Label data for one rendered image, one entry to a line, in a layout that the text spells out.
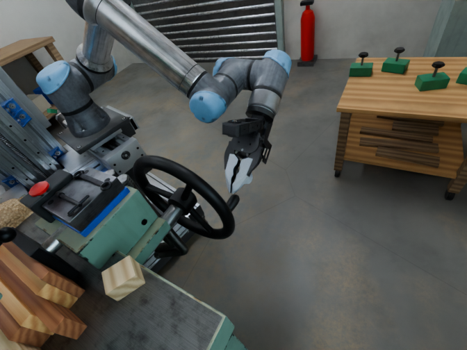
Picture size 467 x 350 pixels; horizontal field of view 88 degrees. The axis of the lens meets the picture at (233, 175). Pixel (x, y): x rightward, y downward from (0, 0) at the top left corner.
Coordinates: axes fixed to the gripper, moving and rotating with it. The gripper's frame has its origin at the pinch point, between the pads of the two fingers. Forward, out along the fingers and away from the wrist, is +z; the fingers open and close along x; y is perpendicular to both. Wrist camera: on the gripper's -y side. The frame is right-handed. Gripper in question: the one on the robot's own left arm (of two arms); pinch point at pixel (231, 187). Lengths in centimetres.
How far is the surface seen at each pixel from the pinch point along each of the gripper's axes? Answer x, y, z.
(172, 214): 9.9, -4.4, 10.2
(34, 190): 18.5, -28.4, 11.4
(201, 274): 37, 70, 45
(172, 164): 7.2, -13.1, -0.1
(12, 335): 7.5, -29.5, 27.8
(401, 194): -46, 115, -31
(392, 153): -35, 103, -51
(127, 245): 8.5, -15.6, 16.7
